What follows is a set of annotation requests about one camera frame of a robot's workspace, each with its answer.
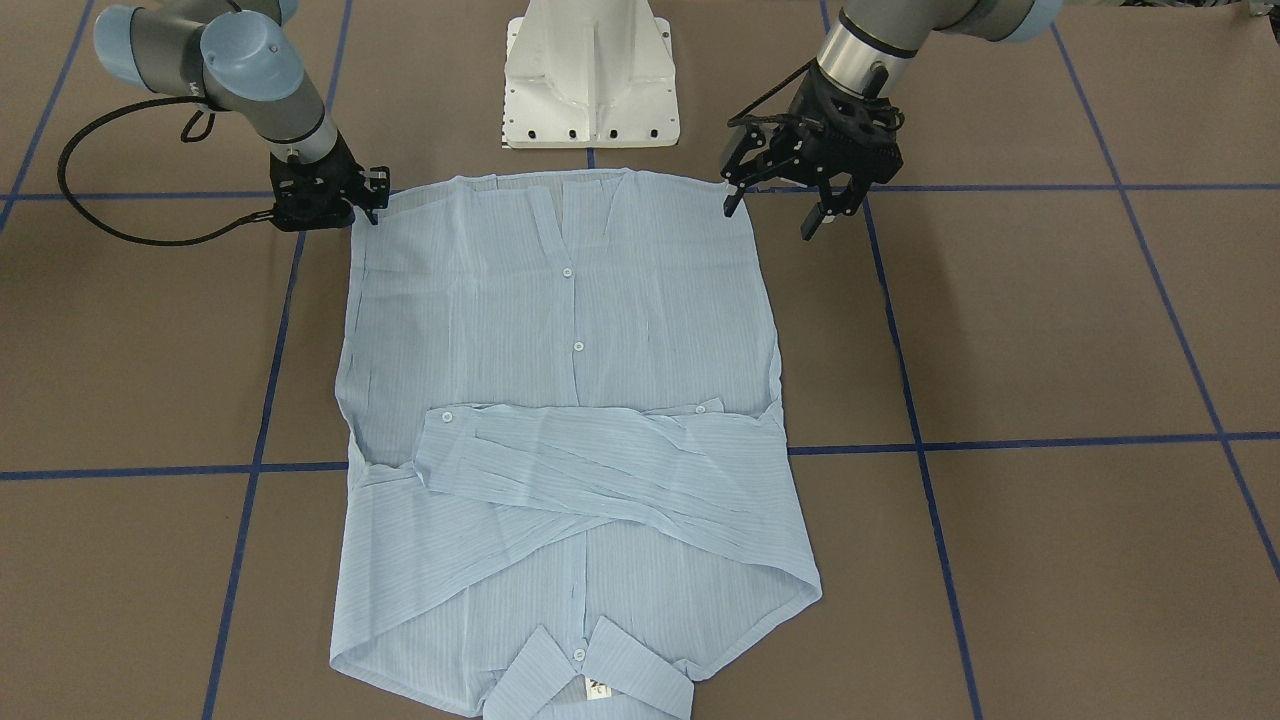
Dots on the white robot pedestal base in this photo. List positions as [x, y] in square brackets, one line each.
[590, 75]

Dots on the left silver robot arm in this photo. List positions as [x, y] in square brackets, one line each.
[895, 31]

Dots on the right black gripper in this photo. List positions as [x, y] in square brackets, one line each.
[343, 165]

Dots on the light blue button-up shirt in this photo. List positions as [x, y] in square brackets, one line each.
[568, 490]

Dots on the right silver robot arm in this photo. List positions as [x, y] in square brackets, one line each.
[234, 57]

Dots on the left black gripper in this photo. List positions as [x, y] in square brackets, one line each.
[803, 108]

